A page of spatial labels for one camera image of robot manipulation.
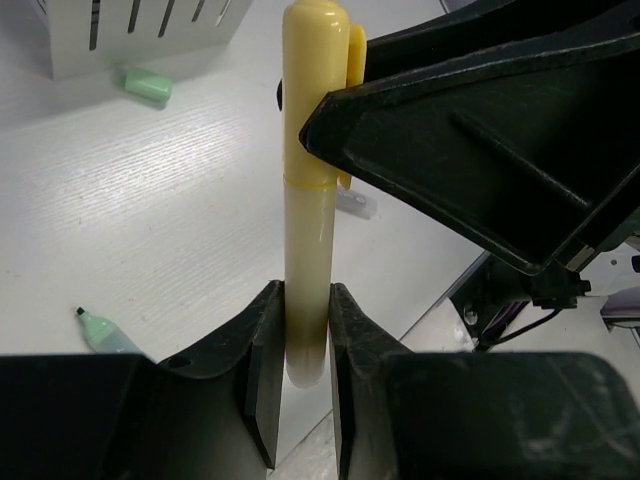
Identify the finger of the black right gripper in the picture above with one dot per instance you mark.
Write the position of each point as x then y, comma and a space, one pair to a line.
513, 123

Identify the green pastel highlighter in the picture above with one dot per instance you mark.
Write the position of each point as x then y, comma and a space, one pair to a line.
103, 336

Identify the white slatted organizer box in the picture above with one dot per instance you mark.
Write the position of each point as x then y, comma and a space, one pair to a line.
89, 36

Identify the yellow pastel highlighter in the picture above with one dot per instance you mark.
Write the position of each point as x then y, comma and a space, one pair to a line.
308, 250

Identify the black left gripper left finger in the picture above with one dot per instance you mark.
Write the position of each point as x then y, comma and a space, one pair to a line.
210, 411

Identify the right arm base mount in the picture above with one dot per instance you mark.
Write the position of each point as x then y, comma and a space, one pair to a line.
492, 303

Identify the green marker cap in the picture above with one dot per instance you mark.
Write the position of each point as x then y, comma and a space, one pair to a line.
145, 85

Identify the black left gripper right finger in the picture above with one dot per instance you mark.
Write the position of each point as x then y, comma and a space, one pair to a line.
532, 415

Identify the orange pastel highlighter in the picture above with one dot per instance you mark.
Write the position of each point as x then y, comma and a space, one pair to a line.
356, 204

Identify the yellow marker cap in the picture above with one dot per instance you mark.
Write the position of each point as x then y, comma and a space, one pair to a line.
323, 51

